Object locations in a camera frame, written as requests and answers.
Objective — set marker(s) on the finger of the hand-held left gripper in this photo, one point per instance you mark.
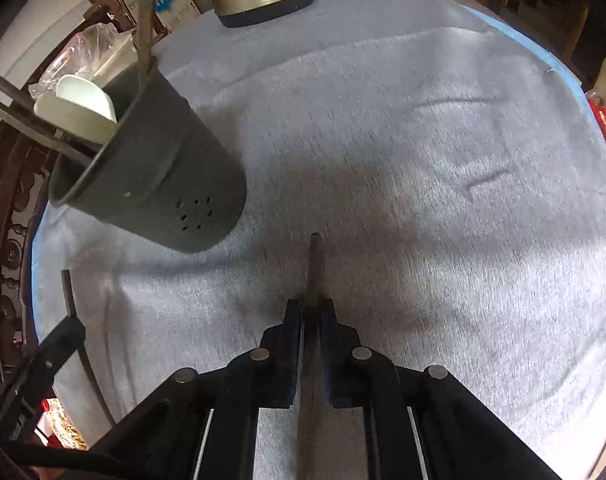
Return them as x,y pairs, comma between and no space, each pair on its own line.
58,345

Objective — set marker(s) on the dark wooden chair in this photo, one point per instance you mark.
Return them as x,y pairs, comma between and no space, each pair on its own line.
568,25

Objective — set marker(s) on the dark grey utensil holder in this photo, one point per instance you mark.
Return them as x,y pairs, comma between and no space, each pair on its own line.
183,160

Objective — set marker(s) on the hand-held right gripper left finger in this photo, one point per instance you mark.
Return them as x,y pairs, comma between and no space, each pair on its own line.
295,350

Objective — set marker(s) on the light blue undercloth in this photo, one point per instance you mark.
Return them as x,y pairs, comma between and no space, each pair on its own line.
525,40

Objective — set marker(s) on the grey tablecloth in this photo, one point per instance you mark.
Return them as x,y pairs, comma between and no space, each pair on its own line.
408,185

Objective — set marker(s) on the dark metal chopstick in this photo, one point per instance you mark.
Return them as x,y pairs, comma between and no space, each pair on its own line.
143,20
33,114
314,270
8,111
72,305
154,5

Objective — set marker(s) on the clear plastic bag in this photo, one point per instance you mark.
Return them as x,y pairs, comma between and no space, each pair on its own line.
78,45

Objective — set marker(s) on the gold patterned object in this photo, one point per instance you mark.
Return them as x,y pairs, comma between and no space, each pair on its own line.
65,425

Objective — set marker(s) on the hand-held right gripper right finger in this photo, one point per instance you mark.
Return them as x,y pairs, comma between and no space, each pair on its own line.
328,350

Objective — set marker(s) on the carved wooden chair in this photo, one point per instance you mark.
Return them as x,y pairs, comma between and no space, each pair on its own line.
13,240

